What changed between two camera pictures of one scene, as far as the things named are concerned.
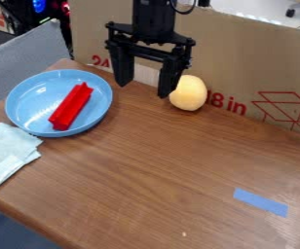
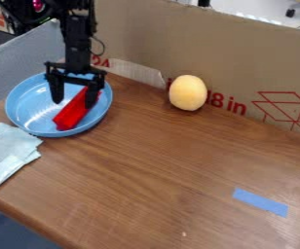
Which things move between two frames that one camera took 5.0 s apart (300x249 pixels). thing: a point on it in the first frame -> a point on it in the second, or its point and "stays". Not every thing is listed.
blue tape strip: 259,201 stays
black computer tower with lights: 24,14 stays
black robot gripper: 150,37 -> 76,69
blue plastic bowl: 36,94 stays
